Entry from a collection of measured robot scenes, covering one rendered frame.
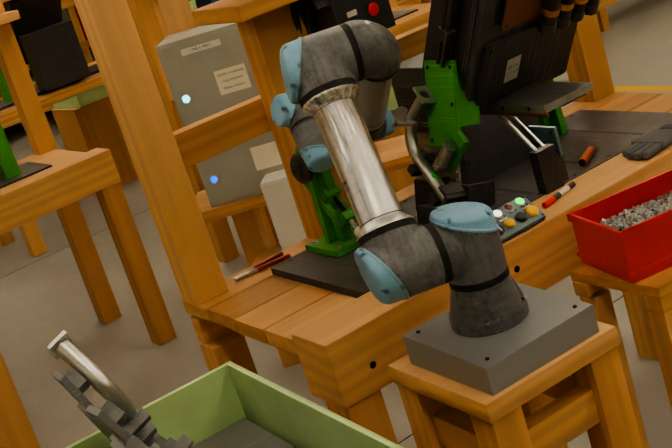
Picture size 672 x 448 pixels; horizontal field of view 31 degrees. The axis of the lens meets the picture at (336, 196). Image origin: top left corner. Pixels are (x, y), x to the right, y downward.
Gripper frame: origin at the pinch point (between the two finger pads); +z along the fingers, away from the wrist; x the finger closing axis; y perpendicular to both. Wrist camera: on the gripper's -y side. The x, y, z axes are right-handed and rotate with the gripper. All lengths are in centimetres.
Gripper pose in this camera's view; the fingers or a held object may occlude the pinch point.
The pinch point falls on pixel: (401, 102)
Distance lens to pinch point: 290.0
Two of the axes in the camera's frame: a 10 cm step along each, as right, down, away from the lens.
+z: 8.4, -1.3, 5.2
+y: 3.3, -6.4, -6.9
